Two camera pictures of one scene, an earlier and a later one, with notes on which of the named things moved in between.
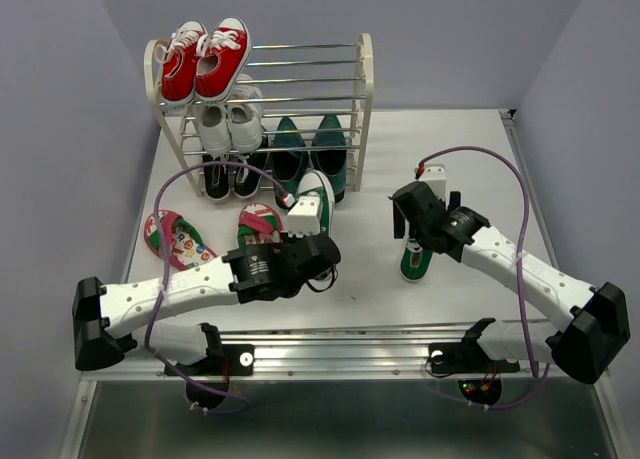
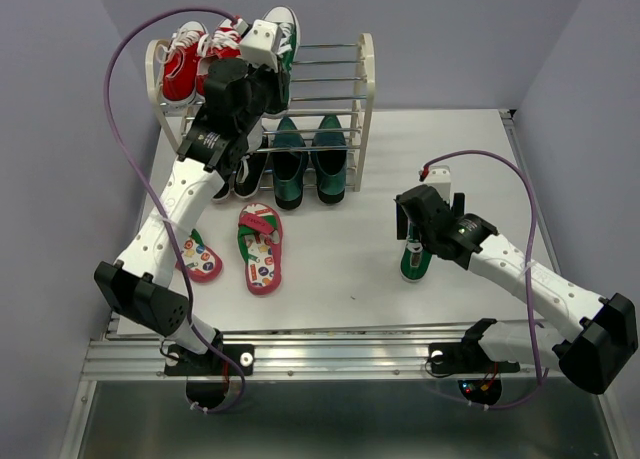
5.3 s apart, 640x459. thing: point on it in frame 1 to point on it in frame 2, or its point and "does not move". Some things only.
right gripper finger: x=455 y=201 does not move
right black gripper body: x=419 y=235 does not move
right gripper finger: x=398 y=222 does not move
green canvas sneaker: x=415 y=262 does not move
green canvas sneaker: x=320 y=183 to x=288 y=41
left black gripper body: x=294 y=289 to x=265 y=96
